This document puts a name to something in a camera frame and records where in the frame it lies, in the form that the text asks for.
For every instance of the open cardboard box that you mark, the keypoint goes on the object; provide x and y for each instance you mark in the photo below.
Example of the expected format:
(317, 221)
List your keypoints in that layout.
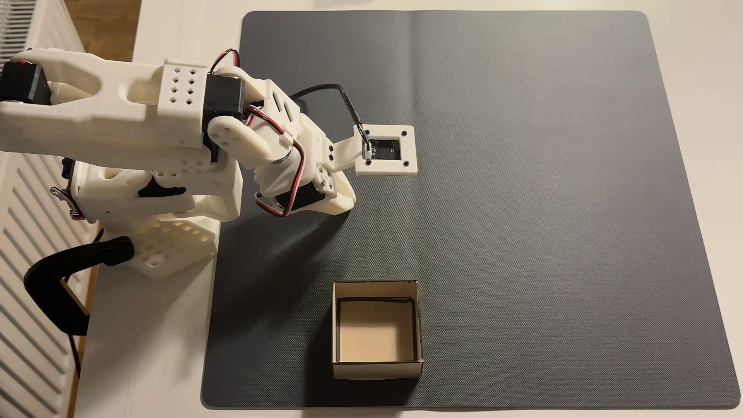
(377, 331)

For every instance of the dark grey table mat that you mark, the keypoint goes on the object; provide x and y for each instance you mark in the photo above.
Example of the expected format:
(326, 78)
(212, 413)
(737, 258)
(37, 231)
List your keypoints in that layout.
(551, 232)

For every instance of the black table clamp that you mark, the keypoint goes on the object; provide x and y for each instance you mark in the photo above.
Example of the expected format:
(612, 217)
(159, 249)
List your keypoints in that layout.
(52, 284)

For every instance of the white radiator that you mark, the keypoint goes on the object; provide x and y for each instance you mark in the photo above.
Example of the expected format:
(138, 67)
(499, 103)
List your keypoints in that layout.
(29, 348)

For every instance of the white square camera box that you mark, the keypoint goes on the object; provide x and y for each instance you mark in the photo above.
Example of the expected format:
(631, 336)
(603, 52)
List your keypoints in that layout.
(406, 157)

